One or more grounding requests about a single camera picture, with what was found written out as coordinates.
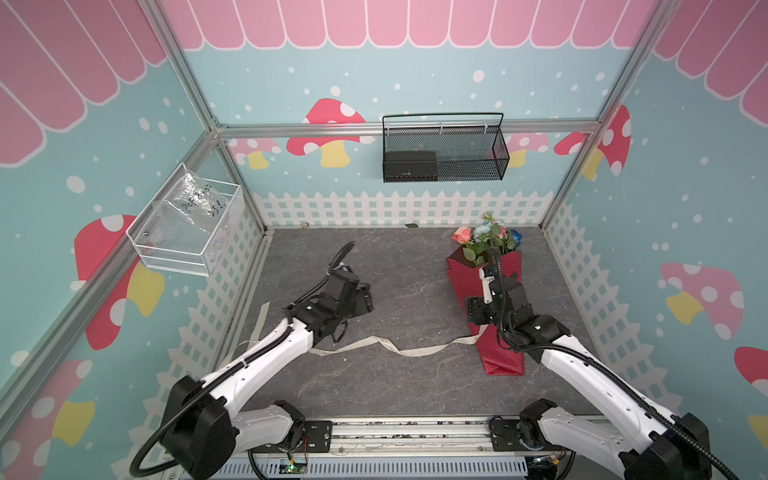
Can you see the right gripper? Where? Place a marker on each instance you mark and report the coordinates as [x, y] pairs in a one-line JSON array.
[[498, 279]]

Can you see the cream ribbon strip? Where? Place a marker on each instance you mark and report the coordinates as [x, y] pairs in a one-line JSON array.
[[366, 342]]

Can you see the dark blue fake rose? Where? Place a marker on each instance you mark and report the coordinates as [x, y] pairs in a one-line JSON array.
[[514, 239]]

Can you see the light blue fake flower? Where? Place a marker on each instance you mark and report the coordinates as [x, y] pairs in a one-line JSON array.
[[479, 251]]

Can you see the pink orange fake rose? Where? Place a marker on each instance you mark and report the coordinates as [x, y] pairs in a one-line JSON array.
[[463, 235]]

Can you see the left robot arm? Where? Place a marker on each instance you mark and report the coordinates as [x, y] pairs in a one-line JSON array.
[[205, 421]]

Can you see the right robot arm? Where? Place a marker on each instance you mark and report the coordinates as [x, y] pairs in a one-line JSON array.
[[643, 440]]

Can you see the black box in basket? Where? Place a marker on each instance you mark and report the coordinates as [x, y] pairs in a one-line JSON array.
[[410, 166]]

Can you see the clear plastic bag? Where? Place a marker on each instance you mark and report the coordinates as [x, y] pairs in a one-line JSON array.
[[193, 203]]

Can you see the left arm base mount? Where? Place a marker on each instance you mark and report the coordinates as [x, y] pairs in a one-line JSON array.
[[308, 436]]

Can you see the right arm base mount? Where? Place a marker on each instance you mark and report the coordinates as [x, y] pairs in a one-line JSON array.
[[508, 435]]

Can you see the black wire mesh basket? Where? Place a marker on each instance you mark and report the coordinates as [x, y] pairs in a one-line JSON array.
[[469, 146]]

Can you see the white wire basket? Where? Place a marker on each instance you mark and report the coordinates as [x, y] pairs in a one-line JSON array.
[[174, 249]]

